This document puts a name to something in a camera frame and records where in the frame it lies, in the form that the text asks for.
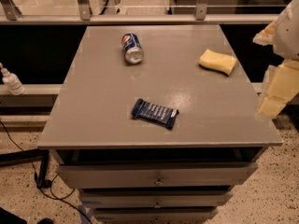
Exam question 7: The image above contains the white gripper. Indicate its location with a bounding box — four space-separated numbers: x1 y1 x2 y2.
253 0 299 121

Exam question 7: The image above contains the blue pepsi can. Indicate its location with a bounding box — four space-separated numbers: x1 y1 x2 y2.
121 33 144 64

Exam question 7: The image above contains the yellow sponge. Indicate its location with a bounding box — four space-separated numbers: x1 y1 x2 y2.
199 49 237 76

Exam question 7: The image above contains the grey drawer cabinet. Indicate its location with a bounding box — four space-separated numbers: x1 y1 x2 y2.
36 23 284 224

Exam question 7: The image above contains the blue snack bar wrapper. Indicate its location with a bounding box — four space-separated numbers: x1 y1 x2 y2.
131 99 179 130

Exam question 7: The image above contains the middle grey drawer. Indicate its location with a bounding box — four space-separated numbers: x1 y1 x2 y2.
80 189 233 208

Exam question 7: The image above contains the grey drawer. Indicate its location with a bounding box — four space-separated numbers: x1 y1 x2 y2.
93 207 218 222
80 189 233 208
58 162 258 189

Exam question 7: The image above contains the bottom grey drawer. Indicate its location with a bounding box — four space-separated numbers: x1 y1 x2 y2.
93 207 218 222

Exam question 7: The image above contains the top grey drawer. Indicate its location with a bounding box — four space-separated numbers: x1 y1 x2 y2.
58 162 258 189

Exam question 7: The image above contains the white spray bottle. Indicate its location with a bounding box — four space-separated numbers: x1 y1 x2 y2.
0 63 25 95

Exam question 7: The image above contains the grey metal railing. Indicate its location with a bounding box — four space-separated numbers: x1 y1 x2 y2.
0 0 278 25

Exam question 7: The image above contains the black floor cable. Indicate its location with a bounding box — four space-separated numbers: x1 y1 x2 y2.
0 119 93 224

